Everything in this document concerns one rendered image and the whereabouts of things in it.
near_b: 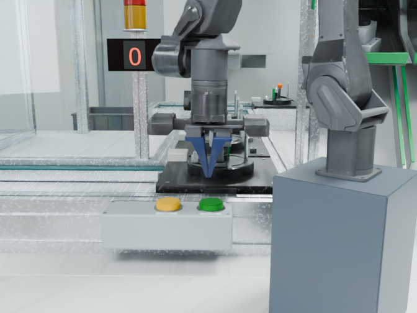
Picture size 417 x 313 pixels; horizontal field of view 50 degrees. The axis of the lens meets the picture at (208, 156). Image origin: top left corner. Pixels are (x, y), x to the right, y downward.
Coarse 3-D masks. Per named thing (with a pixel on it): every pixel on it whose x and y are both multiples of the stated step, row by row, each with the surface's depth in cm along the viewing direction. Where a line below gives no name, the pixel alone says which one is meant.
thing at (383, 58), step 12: (360, 0) 101; (372, 0) 101; (384, 0) 101; (396, 0) 90; (360, 12) 101; (372, 12) 100; (384, 12) 100; (396, 12) 89; (384, 24) 95; (396, 24) 89; (384, 36) 90; (396, 36) 88; (384, 48) 86; (396, 48) 85; (372, 60) 81; (384, 60) 80; (396, 60) 80
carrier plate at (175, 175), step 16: (256, 160) 103; (160, 176) 89; (176, 176) 89; (192, 176) 89; (256, 176) 89; (272, 176) 89; (160, 192) 84; (176, 192) 84; (192, 192) 83; (240, 192) 83; (256, 192) 83
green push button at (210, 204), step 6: (204, 198) 75; (210, 198) 75; (216, 198) 75; (204, 204) 72; (210, 204) 72; (216, 204) 72; (222, 204) 73; (204, 210) 72; (210, 210) 72; (216, 210) 72
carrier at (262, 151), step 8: (240, 112) 120; (184, 136) 127; (208, 136) 122; (232, 136) 122; (240, 136) 122; (176, 144) 122; (184, 144) 122; (208, 144) 113; (232, 144) 113; (240, 144) 114; (248, 144) 122; (256, 144) 122; (264, 144) 122; (192, 152) 111; (208, 152) 111; (232, 152) 111; (240, 152) 111; (248, 152) 111; (256, 152) 111; (264, 152) 111
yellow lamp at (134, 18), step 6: (126, 6) 97; (132, 6) 97; (138, 6) 97; (144, 6) 98; (126, 12) 98; (132, 12) 97; (138, 12) 97; (144, 12) 98; (126, 18) 98; (132, 18) 97; (138, 18) 98; (144, 18) 99; (126, 24) 98; (132, 24) 98; (138, 24) 98; (144, 24) 99
